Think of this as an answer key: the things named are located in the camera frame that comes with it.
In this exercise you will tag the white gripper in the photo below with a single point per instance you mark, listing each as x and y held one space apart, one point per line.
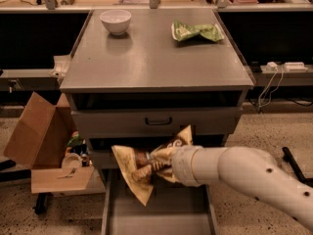
182 164

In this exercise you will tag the brown chip bag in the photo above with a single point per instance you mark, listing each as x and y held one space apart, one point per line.
139 166

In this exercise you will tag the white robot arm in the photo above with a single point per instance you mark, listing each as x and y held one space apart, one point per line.
250 171

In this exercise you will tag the bottom grey drawer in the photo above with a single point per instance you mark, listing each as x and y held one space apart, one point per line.
172 209

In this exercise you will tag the top grey drawer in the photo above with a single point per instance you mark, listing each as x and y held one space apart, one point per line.
121 115

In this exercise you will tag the grey drawer cabinet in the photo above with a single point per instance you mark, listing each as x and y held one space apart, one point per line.
148 59

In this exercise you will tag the green chip bag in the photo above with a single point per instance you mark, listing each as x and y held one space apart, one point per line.
181 31

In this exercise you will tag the small dark can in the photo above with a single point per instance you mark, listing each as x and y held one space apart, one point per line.
85 159

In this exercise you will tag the black bar on floor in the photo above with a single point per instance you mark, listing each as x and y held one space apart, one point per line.
288 158

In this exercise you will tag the white round container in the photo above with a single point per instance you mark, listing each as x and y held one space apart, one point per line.
71 161

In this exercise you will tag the green item in box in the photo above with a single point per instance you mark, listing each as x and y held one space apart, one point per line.
75 139

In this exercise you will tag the white power adapter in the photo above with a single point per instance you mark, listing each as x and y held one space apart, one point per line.
271 66

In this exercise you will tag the open cardboard box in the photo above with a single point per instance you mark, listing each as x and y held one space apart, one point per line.
39 143

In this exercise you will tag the white power strip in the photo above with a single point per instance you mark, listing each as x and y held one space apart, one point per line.
295 66

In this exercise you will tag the white ceramic bowl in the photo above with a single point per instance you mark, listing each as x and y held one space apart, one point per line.
116 22

